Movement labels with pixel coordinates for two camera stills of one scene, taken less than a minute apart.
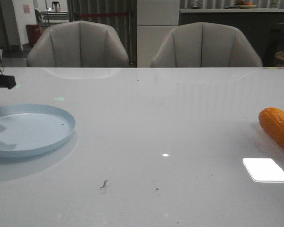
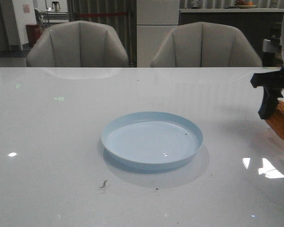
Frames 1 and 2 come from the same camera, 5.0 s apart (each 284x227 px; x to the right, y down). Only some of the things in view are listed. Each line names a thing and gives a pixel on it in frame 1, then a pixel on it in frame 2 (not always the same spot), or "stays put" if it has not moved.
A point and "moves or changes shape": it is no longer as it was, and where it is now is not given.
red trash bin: x=33 y=31 stays put
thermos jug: x=56 y=4 stays put
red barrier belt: x=102 y=14 stays put
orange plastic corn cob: x=279 y=125 moves or changes shape
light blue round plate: x=21 y=129 → x=152 y=140
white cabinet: x=155 y=20 stays put
